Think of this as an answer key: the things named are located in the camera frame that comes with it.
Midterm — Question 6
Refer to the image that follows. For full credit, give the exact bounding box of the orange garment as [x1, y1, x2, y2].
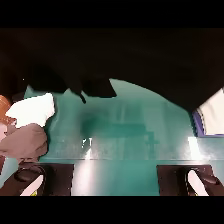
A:
[0, 94, 16, 126]

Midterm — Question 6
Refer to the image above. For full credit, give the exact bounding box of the white folded garment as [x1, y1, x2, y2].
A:
[196, 87, 224, 136]

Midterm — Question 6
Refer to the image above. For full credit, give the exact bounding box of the brown garment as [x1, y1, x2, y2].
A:
[0, 122, 50, 164]

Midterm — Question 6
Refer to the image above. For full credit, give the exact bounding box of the black garment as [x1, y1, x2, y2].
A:
[0, 27, 224, 113]

